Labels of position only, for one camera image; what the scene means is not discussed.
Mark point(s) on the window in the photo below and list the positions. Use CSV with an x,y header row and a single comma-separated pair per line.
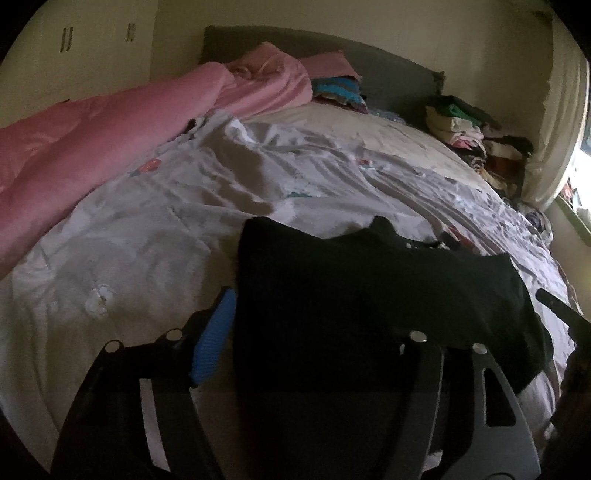
x,y
574,198

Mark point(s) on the dark grey headboard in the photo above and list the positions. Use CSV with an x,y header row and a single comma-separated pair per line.
x,y
389,82

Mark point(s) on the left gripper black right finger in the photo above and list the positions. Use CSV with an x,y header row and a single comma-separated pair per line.
x,y
490,438

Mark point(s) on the pink pillow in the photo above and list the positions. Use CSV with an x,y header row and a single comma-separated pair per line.
x,y
328,65

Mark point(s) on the cream curtain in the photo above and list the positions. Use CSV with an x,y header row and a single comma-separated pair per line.
x,y
565,110

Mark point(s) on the bag of clothes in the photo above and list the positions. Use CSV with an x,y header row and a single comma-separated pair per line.
x,y
539,221

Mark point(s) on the lilac strawberry print duvet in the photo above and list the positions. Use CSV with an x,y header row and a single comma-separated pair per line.
x,y
142,252

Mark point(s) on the cream wardrobe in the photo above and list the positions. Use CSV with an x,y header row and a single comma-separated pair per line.
x,y
72,50

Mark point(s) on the pink quilt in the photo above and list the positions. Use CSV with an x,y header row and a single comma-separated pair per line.
x,y
52,160

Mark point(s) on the beige bed sheet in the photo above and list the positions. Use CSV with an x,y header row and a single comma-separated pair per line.
x,y
374,133

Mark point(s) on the pile of folded clothes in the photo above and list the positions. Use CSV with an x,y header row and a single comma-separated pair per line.
x,y
477,138

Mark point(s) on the black long-sleeve sweatshirt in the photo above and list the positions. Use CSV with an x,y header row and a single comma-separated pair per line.
x,y
317,337

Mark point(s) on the folded colourful striped clothes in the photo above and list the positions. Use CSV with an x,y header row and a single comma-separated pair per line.
x,y
344,91

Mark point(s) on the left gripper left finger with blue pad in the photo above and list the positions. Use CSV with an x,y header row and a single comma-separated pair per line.
x,y
133,416

